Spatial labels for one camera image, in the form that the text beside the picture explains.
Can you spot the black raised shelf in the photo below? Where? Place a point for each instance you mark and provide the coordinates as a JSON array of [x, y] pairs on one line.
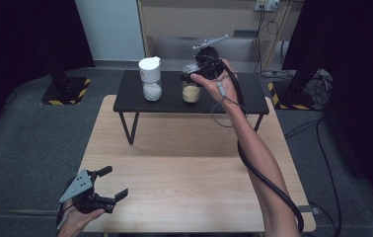
[[135, 95]]

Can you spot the white panel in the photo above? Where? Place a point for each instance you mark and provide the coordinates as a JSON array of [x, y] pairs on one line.
[[109, 29]]

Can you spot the white power strip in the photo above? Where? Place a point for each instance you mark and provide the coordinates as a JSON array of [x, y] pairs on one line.
[[266, 5]]

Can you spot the wooden cabinet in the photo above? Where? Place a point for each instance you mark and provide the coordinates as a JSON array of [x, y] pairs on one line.
[[174, 19]]

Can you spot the silver-lidded jar of yellow powder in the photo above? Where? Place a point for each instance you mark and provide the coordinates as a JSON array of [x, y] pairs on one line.
[[191, 94]]

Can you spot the black curtain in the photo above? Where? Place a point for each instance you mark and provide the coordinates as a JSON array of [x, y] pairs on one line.
[[365, 82], [10, 49]]

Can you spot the black stand with striped base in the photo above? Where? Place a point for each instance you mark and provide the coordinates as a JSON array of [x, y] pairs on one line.
[[293, 98], [66, 94]]

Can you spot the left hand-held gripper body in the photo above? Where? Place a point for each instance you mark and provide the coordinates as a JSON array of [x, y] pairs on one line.
[[76, 187]]

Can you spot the person's left hand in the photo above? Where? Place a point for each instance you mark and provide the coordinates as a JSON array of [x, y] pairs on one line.
[[76, 223]]

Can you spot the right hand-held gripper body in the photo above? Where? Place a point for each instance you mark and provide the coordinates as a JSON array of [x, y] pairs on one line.
[[209, 64]]

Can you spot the white-lidded jar of white powder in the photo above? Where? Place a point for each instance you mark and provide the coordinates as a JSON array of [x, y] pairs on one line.
[[151, 89]]

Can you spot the person's right hand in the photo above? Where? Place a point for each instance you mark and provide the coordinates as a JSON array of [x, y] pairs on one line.
[[212, 87]]

